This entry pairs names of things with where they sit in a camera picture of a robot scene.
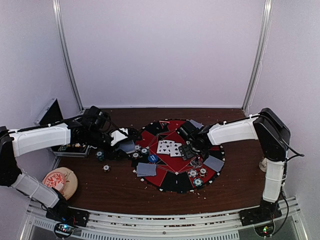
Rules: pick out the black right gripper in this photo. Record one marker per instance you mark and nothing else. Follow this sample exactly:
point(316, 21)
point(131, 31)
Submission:
point(185, 153)

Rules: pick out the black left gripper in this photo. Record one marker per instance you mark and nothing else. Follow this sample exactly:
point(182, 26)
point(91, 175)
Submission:
point(112, 154)

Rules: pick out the green blue chip stack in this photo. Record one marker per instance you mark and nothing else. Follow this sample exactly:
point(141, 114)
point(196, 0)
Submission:
point(100, 155)

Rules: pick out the brown red chip stack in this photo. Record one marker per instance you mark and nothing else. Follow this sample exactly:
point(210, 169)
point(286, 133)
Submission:
point(106, 168)

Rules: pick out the blue orange poker chip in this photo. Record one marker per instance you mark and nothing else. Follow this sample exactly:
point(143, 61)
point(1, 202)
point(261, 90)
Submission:
point(192, 173)

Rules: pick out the face-up black clubs card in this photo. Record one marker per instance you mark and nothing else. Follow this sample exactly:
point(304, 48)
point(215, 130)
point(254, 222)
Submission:
point(164, 146)

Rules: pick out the brown white poker chip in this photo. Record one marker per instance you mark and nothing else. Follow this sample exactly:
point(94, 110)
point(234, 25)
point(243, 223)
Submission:
point(203, 172)

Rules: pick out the white grey poker chip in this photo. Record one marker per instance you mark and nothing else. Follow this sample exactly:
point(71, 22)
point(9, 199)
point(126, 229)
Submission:
point(137, 147)

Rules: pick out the grey cards seat six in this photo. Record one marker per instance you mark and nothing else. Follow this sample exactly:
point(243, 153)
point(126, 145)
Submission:
point(196, 124)

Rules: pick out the green blue poker chip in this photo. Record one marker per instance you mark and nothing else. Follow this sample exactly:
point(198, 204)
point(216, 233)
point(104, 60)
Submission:
point(198, 182)

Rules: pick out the grey cards seat nine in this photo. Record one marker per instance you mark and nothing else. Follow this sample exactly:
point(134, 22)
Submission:
point(214, 163)

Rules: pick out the grey cards seat two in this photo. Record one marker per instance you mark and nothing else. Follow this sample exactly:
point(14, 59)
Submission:
point(146, 170)

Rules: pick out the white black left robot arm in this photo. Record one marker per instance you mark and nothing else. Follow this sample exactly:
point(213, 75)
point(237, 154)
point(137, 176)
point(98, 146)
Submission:
point(94, 128)

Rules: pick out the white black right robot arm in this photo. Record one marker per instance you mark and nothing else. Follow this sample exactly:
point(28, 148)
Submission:
point(274, 138)

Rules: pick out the clear dealer button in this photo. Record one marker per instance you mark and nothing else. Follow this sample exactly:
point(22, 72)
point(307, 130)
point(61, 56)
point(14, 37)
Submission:
point(197, 162)

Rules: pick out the round red black poker mat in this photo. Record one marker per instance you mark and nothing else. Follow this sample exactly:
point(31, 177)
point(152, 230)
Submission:
point(171, 172)

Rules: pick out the blue small blind button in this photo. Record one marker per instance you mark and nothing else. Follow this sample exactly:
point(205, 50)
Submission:
point(153, 158)

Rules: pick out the beige red patterned bowl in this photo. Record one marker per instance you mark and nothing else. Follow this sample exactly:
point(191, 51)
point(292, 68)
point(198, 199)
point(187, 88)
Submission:
point(63, 180)

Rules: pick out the aluminium poker case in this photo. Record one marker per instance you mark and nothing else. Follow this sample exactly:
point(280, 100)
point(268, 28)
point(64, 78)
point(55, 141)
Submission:
point(52, 113)

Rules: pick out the beige ceramic mug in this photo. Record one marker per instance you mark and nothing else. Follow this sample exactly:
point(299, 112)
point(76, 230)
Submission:
point(263, 165)

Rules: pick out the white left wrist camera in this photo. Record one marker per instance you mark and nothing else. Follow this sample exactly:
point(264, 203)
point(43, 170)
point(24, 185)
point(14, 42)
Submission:
point(118, 135)

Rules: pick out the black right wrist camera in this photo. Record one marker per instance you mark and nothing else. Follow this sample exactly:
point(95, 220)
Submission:
point(187, 131)

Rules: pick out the aluminium front rail base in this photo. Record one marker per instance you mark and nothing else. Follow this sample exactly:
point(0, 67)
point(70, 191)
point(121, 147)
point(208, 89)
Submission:
point(223, 225)

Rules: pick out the right aluminium frame post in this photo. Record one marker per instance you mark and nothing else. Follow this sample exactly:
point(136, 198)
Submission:
point(260, 51)

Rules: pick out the aluminium frame post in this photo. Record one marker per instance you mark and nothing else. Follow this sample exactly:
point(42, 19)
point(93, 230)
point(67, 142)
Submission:
point(66, 57)
point(260, 51)

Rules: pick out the left aluminium frame post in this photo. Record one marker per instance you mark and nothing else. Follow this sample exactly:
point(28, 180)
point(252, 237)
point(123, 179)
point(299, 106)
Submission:
point(66, 57)

